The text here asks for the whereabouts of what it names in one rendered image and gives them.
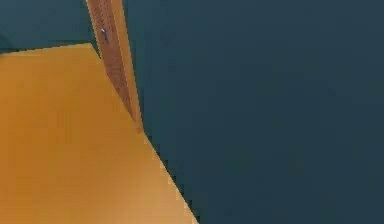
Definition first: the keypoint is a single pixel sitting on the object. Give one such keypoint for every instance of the brown wooden room door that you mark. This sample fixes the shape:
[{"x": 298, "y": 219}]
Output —
[{"x": 113, "y": 56}]

